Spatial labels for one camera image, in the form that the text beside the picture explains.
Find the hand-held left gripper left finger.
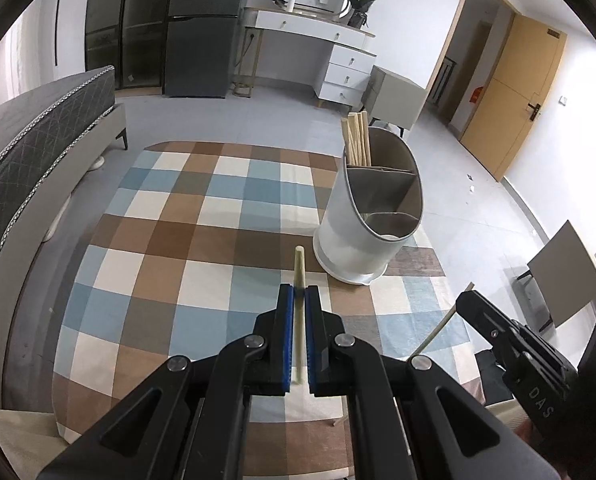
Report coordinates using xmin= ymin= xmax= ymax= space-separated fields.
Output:
xmin=36 ymin=283 xmax=295 ymax=480

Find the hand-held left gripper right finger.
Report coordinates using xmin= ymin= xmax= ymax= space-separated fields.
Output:
xmin=304 ymin=284 xmax=561 ymax=480

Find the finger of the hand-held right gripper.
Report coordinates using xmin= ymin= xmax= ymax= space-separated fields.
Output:
xmin=455 ymin=291 xmax=577 ymax=377
xmin=493 ymin=347 xmax=577 ymax=422

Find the single wooden chopstick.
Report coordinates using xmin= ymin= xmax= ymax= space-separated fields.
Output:
xmin=290 ymin=246 xmax=309 ymax=386
xmin=407 ymin=282 xmax=475 ymax=361

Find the white utensil holder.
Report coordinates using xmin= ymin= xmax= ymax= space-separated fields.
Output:
xmin=313 ymin=126 xmax=425 ymax=286

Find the bundle of wooden chopsticks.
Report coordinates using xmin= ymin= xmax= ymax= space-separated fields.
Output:
xmin=340 ymin=111 xmax=373 ymax=167

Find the grey chair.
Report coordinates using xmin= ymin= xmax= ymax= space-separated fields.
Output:
xmin=512 ymin=220 xmax=596 ymax=333

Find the checkered tablecloth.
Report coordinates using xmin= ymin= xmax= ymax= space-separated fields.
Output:
xmin=52 ymin=141 xmax=486 ymax=478

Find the wooden door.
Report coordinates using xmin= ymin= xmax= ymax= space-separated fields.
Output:
xmin=459 ymin=14 xmax=569 ymax=182

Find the dark railing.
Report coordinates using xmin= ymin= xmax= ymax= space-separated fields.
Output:
xmin=437 ymin=59 xmax=458 ymax=106

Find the grey nightstand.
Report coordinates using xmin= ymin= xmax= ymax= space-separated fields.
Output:
xmin=365 ymin=65 xmax=427 ymax=138

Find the gold metal stand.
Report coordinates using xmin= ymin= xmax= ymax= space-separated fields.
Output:
xmin=230 ymin=27 xmax=259 ymax=97

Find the cream ribbed cloth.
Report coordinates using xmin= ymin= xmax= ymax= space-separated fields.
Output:
xmin=0 ymin=408 xmax=73 ymax=480

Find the dark grey refrigerator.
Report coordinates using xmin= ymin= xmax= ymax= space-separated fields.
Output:
xmin=164 ymin=0 xmax=256 ymax=99

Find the white vanity desk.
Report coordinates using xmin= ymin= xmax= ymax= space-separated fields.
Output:
xmin=243 ymin=6 xmax=377 ymax=109

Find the dark glass cabinet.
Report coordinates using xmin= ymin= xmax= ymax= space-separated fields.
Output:
xmin=85 ymin=0 xmax=176 ymax=92

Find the white wardrobe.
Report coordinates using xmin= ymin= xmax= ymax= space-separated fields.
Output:
xmin=0 ymin=0 xmax=91 ymax=106

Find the wooden door frame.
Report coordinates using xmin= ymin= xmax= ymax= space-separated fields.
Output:
xmin=425 ymin=0 xmax=521 ymax=126

